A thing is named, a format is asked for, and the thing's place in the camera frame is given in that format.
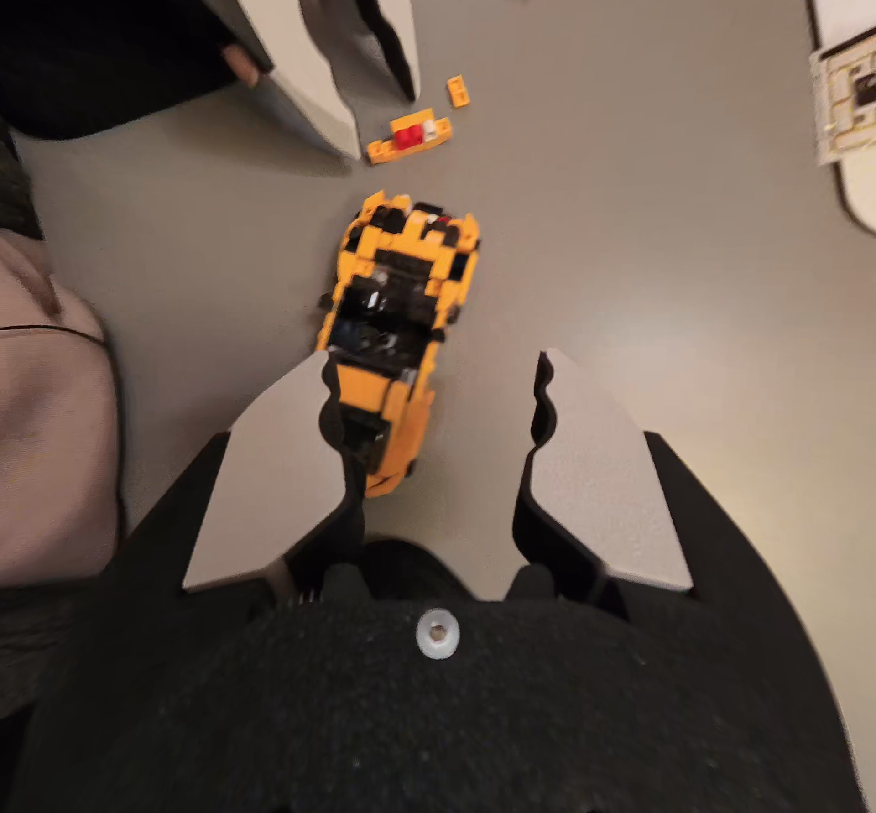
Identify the orange lego bumper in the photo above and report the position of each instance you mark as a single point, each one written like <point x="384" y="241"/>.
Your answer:
<point x="410" y="137"/>

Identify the orange lego bracket piece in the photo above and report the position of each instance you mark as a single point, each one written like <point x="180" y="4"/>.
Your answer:
<point x="458" y="92"/>

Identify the lego sticker sheet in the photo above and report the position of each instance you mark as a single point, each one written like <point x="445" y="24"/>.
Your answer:
<point x="848" y="101"/>

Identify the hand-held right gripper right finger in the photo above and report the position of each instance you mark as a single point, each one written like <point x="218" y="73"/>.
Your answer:
<point x="602" y="498"/>

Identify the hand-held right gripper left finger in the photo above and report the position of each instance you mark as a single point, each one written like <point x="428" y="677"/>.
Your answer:
<point x="274" y="484"/>

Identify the orange lego car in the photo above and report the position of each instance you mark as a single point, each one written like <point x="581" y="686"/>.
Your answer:
<point x="373" y="389"/>

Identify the person's black fleece jacket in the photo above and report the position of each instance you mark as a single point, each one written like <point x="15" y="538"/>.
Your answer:
<point x="27" y="642"/>

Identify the person's beige shirt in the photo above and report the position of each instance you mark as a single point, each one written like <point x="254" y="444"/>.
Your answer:
<point x="55" y="450"/>

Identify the person's left hand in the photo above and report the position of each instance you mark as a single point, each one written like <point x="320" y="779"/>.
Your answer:
<point x="241" y="66"/>

